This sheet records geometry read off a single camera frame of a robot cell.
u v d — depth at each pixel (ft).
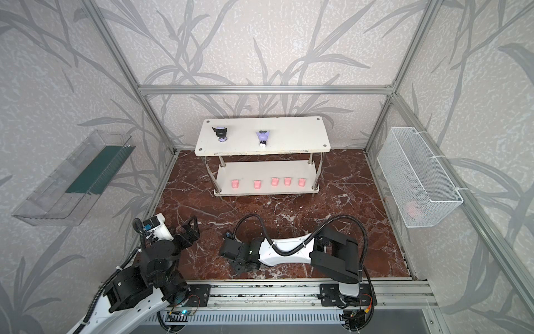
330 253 1.65
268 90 3.19
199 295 2.41
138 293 1.62
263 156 3.87
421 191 2.03
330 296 2.38
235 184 3.16
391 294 2.48
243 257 1.97
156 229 1.93
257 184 3.15
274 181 3.17
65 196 2.10
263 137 2.44
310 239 1.52
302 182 3.16
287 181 3.20
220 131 2.41
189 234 2.11
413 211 2.40
